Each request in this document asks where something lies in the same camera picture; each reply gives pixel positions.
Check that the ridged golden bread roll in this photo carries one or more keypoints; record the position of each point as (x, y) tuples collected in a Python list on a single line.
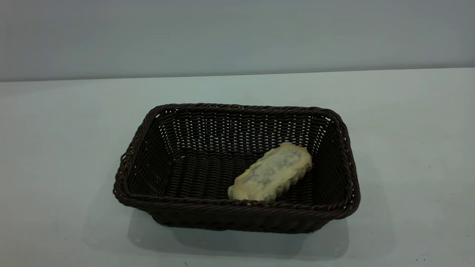
[(271, 173)]

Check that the black woven wicker basket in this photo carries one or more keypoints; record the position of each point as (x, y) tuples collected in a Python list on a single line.
[(193, 178)]

